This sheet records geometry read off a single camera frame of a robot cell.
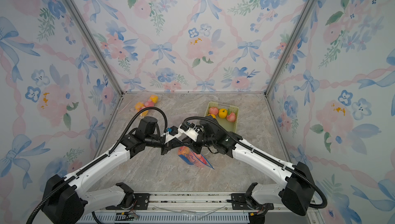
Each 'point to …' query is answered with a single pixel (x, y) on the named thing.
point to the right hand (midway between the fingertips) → (184, 140)
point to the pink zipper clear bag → (132, 104)
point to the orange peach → (183, 149)
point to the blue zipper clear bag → (191, 157)
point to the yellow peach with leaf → (222, 113)
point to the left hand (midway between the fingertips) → (183, 142)
